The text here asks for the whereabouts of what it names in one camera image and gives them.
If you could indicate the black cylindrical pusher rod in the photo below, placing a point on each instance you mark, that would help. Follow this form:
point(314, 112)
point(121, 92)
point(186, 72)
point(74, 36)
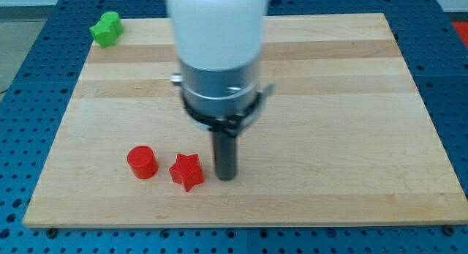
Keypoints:
point(225, 156)

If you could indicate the silver tool mount with clamp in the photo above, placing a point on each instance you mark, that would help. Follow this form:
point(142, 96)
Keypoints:
point(226, 101)

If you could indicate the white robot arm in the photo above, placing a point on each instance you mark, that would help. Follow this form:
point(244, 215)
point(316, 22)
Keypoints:
point(219, 45)

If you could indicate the red star block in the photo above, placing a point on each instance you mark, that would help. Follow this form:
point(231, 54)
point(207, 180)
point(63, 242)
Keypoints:
point(187, 171)

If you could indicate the red cylinder block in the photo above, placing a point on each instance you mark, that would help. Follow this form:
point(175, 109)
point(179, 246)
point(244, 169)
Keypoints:
point(142, 161)

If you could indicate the wooden board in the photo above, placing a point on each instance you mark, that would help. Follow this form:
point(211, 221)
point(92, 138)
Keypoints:
point(344, 140)

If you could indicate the green clover-shaped block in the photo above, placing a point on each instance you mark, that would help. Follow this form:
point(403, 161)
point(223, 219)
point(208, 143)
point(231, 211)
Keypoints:
point(106, 31)

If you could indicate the blue perforated table plate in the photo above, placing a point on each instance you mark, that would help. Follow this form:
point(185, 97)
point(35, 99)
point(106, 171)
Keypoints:
point(34, 104)

